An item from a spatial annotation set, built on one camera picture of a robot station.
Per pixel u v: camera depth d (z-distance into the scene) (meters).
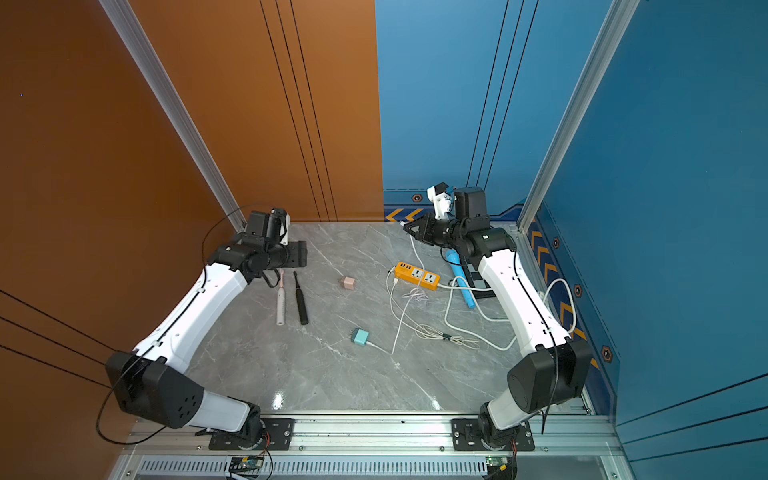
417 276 1.02
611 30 0.72
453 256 1.05
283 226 0.64
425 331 0.89
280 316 0.94
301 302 0.97
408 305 0.97
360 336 0.88
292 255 0.71
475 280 0.99
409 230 0.73
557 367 0.40
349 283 0.99
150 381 0.40
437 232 0.65
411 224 0.72
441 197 0.68
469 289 0.97
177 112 0.87
